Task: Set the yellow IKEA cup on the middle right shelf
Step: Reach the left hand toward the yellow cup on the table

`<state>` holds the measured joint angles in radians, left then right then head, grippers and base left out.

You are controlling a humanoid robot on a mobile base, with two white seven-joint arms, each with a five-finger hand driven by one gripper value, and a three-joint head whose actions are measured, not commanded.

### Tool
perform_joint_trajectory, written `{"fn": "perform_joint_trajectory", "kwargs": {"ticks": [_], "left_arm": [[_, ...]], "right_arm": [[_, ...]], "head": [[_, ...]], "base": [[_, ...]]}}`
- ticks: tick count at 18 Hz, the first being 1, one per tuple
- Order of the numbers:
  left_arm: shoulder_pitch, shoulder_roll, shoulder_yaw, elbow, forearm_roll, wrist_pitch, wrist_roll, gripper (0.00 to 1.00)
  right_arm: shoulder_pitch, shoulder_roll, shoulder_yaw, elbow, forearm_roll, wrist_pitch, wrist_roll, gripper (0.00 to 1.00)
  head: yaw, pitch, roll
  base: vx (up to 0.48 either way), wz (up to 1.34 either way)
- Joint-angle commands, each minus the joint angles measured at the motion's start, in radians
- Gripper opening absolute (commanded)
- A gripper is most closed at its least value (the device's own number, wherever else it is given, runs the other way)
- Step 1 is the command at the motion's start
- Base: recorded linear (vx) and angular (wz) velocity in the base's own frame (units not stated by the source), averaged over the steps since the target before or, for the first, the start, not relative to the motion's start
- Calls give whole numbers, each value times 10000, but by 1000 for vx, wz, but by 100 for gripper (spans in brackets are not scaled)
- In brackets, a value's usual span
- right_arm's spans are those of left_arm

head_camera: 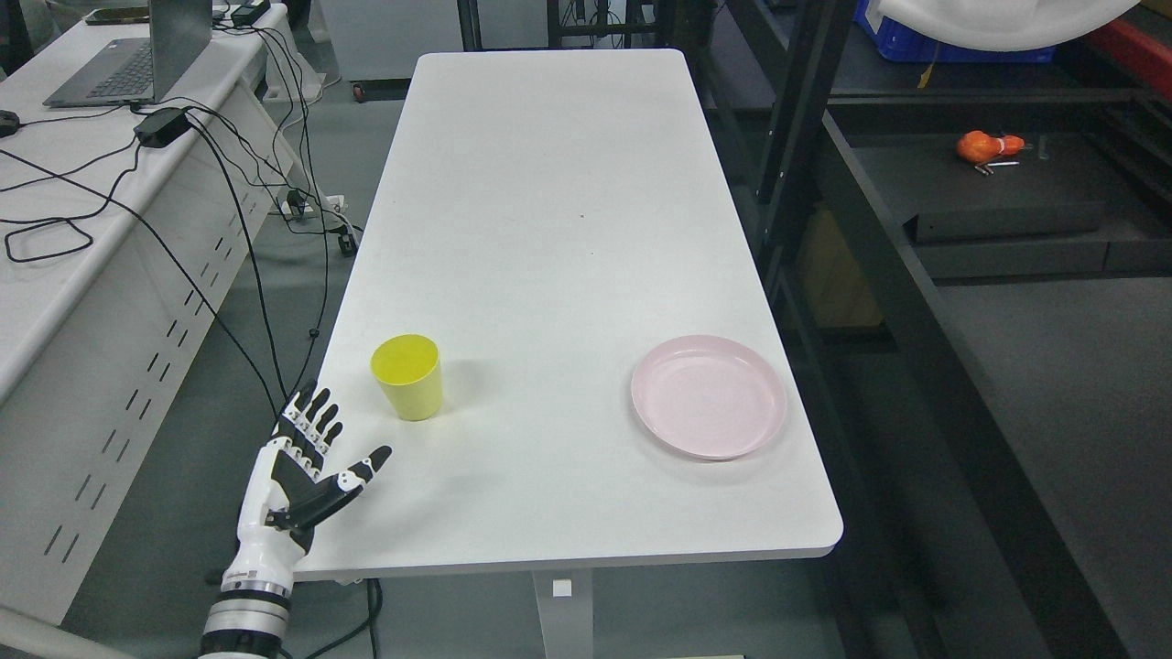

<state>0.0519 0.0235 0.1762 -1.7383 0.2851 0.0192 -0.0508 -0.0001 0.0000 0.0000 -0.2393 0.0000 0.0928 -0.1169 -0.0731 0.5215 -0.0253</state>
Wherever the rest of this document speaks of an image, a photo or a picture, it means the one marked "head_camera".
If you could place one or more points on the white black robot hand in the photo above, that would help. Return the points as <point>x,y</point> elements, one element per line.
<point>288,494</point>

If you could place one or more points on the yellow plastic cup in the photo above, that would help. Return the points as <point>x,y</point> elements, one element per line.
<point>407,369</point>

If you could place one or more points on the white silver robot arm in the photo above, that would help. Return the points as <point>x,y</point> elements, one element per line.
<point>245,623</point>

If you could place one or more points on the black metal shelf rack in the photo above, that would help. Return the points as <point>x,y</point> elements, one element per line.
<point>984,350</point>

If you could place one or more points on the orange toy on shelf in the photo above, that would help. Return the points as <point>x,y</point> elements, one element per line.
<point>978,148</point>

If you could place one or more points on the white side desk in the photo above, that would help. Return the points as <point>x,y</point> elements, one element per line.
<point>103,313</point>

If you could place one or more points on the white table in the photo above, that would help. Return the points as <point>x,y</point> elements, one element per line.
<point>548,217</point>

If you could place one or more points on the black power adapter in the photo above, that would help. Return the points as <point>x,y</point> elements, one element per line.
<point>162,127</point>

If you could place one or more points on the pink plastic plate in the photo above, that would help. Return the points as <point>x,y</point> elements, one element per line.
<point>708,397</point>

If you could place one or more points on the grey laptop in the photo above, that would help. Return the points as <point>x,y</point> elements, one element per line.
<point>141,70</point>

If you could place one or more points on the black computer mouse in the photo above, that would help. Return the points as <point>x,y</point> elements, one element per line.
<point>10,123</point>

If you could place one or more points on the black phone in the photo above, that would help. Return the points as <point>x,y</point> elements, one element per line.
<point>116,16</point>

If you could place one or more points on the red metal beam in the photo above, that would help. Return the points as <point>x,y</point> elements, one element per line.
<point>1148,59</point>

